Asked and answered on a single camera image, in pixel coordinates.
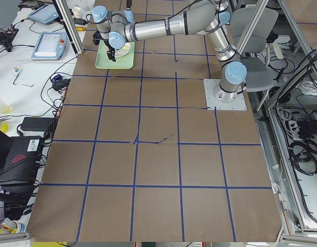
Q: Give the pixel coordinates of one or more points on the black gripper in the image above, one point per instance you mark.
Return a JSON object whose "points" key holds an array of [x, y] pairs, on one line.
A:
{"points": [[109, 48]]}

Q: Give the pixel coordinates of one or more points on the white round plate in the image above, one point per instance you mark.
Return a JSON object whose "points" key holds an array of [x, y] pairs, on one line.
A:
{"points": [[119, 52]]}

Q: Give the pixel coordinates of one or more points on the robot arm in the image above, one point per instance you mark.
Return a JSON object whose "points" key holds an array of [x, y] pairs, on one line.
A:
{"points": [[116, 28]]}

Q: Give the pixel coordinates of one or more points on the light green tray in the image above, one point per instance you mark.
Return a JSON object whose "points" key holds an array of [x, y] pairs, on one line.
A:
{"points": [[103, 62]]}

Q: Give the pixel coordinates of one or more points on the white paper cup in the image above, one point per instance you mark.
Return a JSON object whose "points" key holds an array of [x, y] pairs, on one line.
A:
{"points": [[77, 12]]}

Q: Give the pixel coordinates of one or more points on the near teach pendant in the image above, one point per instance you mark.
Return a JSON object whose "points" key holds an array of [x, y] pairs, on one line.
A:
{"points": [[50, 46]]}

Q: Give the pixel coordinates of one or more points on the teach pendant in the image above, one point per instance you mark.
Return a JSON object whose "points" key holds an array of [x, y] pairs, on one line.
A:
{"points": [[45, 14], [50, 46]]}

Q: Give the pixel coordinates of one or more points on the far teach pendant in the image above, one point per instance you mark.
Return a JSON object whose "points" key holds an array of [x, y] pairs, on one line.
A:
{"points": [[45, 14]]}

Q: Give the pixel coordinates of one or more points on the black power adapter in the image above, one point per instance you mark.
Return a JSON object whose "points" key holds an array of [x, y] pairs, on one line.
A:
{"points": [[36, 124]]}

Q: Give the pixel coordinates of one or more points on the brown paper table cover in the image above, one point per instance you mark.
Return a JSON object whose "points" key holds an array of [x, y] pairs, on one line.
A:
{"points": [[137, 156]]}

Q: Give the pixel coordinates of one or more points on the black computer box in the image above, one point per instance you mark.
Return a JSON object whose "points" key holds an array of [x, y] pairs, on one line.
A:
{"points": [[20, 158]]}

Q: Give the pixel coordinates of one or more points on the grey chair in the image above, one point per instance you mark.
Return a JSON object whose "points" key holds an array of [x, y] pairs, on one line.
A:
{"points": [[257, 78]]}

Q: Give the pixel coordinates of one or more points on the aluminium frame post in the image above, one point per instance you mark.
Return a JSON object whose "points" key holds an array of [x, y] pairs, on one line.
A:
{"points": [[68, 23]]}

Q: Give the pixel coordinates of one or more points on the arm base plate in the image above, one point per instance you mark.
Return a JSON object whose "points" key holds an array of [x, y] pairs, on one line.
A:
{"points": [[217, 99]]}

